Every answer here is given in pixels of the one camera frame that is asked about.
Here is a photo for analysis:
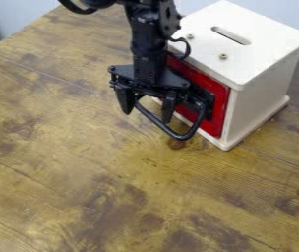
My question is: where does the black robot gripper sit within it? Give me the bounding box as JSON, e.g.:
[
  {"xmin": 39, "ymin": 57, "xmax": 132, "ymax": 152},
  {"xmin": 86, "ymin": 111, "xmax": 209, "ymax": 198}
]
[{"xmin": 110, "ymin": 52, "xmax": 191, "ymax": 124}]

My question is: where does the red wooden drawer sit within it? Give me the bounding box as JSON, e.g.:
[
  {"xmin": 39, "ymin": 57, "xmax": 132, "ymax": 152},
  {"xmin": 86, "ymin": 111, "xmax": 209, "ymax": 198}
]
[{"xmin": 132, "ymin": 53, "xmax": 231, "ymax": 143}]

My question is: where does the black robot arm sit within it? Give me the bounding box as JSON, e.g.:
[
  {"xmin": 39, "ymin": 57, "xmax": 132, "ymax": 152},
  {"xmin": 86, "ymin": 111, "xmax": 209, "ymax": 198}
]
[{"xmin": 57, "ymin": 0, "xmax": 190, "ymax": 124}]

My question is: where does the white wooden cabinet box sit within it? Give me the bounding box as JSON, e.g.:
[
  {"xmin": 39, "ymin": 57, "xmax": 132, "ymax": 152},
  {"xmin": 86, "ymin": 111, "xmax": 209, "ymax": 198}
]
[{"xmin": 170, "ymin": 0, "xmax": 299, "ymax": 151}]

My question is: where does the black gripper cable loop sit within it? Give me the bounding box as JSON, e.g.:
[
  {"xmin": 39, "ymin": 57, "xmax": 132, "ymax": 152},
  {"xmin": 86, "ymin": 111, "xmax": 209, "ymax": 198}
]
[{"xmin": 169, "ymin": 36, "xmax": 193, "ymax": 61}]

